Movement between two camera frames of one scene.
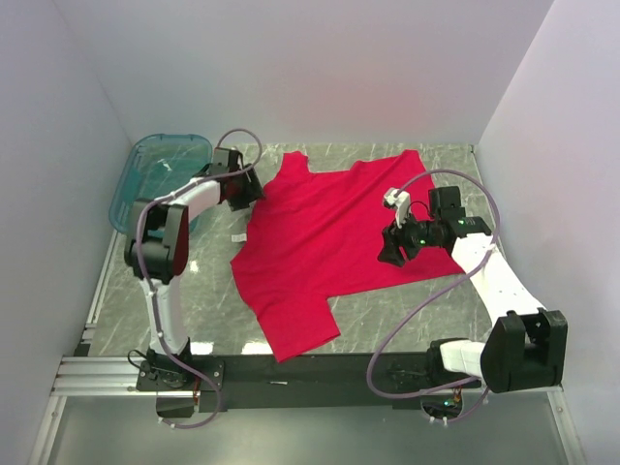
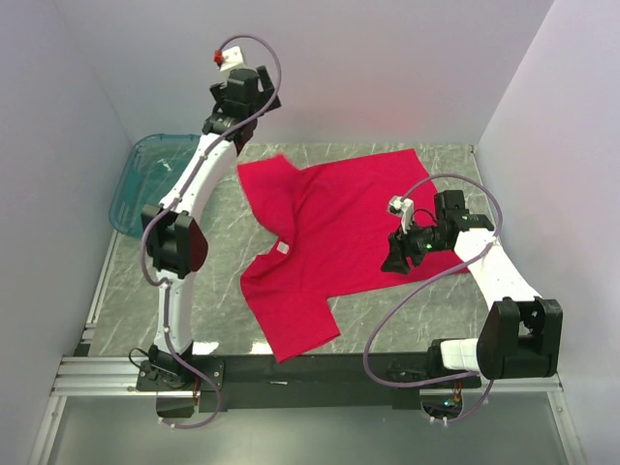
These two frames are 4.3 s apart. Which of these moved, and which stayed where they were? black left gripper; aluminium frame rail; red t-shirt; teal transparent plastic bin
Moved: black left gripper
Stayed: aluminium frame rail; red t-shirt; teal transparent plastic bin
